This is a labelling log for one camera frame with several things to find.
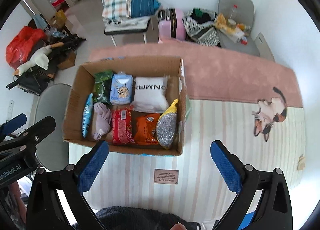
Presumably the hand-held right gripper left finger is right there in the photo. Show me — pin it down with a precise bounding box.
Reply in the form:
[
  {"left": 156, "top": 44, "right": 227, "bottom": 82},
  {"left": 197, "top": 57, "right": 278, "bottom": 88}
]
[{"left": 26, "top": 140, "right": 110, "bottom": 230}]

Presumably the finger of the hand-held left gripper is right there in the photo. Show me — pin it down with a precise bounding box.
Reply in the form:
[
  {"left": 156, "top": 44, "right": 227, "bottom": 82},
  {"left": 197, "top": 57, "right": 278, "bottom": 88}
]
[
  {"left": 0, "top": 116, "right": 57, "bottom": 156},
  {"left": 0, "top": 113, "right": 27, "bottom": 136}
]

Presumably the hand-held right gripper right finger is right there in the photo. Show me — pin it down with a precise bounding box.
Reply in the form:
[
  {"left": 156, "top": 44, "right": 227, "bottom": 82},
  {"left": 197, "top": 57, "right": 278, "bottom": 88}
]
[{"left": 210, "top": 140, "right": 293, "bottom": 230}]

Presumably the lilac cloth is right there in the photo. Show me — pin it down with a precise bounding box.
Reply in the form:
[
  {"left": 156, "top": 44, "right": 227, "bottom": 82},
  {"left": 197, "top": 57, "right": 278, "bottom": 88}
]
[{"left": 91, "top": 102, "right": 113, "bottom": 141}]

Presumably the red snack packet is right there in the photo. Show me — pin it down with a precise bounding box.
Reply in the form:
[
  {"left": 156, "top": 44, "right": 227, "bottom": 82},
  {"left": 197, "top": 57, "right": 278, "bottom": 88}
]
[{"left": 111, "top": 106, "right": 136, "bottom": 145}]

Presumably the blue snack packet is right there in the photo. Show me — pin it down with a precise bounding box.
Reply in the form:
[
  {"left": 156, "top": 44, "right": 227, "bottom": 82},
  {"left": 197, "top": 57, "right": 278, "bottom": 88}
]
[{"left": 82, "top": 93, "right": 94, "bottom": 138}]

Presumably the orange snack packet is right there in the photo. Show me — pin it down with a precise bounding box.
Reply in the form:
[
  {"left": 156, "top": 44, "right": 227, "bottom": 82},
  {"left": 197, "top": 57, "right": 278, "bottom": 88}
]
[{"left": 133, "top": 112, "right": 162, "bottom": 145}]

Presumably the silver and yellow scouring sponge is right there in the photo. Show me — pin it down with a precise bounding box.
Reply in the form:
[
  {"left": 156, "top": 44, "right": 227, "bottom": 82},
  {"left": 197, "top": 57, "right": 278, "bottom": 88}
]
[{"left": 156, "top": 98, "right": 180, "bottom": 150}]

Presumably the green snack packet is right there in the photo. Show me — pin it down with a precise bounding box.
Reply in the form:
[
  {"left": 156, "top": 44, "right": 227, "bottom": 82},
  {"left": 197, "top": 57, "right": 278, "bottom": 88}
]
[{"left": 93, "top": 69, "right": 114, "bottom": 105}]

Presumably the light blue cartoon packet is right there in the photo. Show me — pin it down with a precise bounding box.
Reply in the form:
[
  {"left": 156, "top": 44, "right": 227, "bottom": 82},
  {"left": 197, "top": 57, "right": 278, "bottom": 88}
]
[{"left": 110, "top": 71, "right": 136, "bottom": 105}]

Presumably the white packet with black print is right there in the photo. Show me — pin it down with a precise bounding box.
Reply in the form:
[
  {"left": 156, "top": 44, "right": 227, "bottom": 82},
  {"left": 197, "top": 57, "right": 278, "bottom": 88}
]
[{"left": 131, "top": 76, "right": 171, "bottom": 113}]

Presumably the person's left forearm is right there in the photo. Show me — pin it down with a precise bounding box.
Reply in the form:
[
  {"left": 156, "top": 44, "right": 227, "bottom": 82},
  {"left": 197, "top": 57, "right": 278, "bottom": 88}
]
[{"left": 9, "top": 182, "right": 27, "bottom": 230}]

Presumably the grey plastic chair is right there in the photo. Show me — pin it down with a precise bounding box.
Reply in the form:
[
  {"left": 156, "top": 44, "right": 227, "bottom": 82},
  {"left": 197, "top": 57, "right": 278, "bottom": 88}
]
[{"left": 33, "top": 83, "right": 73, "bottom": 172}]

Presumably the striped pink cat print mat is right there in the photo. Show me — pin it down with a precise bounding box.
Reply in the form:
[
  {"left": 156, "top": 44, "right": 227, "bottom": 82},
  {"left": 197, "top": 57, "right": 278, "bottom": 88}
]
[{"left": 68, "top": 44, "right": 307, "bottom": 188}]

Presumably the white plush goose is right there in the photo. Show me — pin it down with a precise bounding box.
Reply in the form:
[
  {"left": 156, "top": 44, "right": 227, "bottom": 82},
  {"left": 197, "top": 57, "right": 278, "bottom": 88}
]
[{"left": 13, "top": 46, "right": 52, "bottom": 77}]

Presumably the small brown cardboard box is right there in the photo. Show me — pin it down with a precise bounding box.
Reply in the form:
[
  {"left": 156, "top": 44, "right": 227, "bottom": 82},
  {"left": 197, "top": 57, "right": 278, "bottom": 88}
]
[{"left": 57, "top": 51, "right": 77, "bottom": 70}]

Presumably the orange plastic bag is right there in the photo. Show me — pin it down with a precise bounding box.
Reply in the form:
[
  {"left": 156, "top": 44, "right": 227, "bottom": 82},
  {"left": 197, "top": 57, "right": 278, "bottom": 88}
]
[{"left": 6, "top": 26, "right": 47, "bottom": 70}]

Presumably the black tripod pile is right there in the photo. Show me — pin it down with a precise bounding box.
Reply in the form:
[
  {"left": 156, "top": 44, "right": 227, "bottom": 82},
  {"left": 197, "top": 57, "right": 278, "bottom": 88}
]
[{"left": 6, "top": 34, "right": 87, "bottom": 96}]

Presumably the light blue cloth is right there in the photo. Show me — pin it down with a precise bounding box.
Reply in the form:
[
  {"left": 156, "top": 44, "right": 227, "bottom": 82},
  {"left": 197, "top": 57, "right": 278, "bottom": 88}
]
[{"left": 33, "top": 14, "right": 48, "bottom": 29}]

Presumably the yellow cardboard box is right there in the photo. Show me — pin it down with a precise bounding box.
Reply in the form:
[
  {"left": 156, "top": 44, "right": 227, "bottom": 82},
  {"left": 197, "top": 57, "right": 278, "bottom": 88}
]
[{"left": 48, "top": 9, "right": 67, "bottom": 29}]

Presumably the white stool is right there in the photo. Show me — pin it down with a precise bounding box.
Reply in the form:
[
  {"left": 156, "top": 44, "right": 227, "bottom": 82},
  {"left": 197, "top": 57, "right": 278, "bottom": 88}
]
[{"left": 103, "top": 17, "right": 152, "bottom": 47}]

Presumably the white carton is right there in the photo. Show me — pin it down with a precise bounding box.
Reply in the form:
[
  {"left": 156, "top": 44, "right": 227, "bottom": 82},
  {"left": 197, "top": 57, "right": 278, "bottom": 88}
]
[{"left": 225, "top": 28, "right": 245, "bottom": 43}]

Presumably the black and white patterned bag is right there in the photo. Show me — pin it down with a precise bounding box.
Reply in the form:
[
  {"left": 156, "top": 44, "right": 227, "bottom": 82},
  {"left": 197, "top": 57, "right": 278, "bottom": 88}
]
[{"left": 182, "top": 8, "right": 222, "bottom": 47}]

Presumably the yellow plastic bag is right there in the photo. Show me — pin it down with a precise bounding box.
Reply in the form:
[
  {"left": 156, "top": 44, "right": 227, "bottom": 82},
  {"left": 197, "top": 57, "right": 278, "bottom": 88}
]
[{"left": 215, "top": 13, "right": 229, "bottom": 30}]

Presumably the pink suitcase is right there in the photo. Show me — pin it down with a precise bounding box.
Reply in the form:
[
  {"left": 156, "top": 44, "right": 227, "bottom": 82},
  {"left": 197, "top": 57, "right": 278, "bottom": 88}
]
[{"left": 157, "top": 7, "right": 187, "bottom": 42}]

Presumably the clear plastic bottle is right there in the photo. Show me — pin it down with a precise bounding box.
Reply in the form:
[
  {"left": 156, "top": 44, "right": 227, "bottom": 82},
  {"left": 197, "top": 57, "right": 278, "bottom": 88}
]
[{"left": 228, "top": 4, "right": 238, "bottom": 20}]

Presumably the grey chair with clutter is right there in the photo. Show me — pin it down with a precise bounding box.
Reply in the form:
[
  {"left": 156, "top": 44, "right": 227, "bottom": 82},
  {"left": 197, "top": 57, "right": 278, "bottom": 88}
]
[{"left": 217, "top": 0, "right": 261, "bottom": 56}]

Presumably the white wall outlet strip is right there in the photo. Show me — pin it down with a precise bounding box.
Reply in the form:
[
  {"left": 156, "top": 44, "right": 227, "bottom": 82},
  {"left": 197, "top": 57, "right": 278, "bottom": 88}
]
[{"left": 7, "top": 99, "right": 14, "bottom": 121}]

